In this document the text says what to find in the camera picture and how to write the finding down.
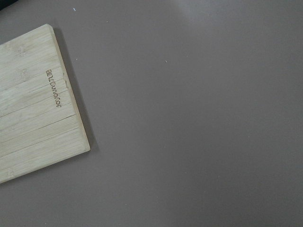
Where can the wooden cutting board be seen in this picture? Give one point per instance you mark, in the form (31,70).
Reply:
(40,123)

